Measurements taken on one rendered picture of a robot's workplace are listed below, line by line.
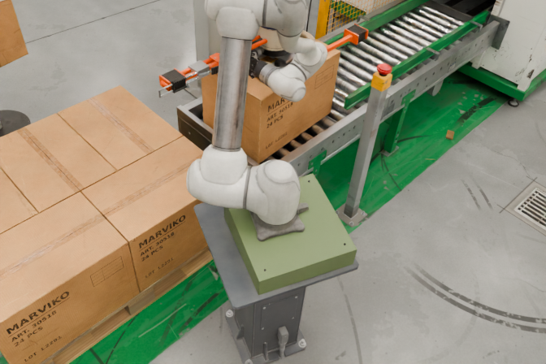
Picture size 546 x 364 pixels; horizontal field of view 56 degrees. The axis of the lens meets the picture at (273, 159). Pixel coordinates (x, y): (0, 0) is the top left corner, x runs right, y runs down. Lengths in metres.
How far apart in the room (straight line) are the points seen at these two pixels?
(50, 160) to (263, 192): 1.33
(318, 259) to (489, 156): 2.20
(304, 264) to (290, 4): 0.87
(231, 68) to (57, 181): 1.23
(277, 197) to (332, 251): 0.31
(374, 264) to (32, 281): 1.71
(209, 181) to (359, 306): 1.31
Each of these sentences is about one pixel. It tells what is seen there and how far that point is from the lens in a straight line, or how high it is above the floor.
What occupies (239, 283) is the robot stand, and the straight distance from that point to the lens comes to 1.90.
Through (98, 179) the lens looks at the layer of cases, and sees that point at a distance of 2.60.
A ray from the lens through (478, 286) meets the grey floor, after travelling 3.07.
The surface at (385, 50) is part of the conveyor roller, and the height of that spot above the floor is 0.53.
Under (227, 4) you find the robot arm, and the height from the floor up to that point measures 1.59.
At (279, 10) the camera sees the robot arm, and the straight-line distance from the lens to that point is 1.66.
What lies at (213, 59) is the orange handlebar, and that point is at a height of 1.09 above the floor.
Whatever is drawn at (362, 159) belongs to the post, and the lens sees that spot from 2.79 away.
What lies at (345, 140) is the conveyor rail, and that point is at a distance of 2.91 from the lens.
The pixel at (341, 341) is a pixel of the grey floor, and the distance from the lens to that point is 2.68.
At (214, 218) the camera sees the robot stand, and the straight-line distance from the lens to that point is 2.08.
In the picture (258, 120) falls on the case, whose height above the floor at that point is 0.83.
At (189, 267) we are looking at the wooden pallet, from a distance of 2.84.
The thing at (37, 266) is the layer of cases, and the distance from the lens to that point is 2.34.
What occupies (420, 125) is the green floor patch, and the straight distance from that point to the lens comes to 3.91.
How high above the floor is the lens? 2.34
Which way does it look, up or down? 43 degrees down
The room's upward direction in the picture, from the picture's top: 4 degrees clockwise
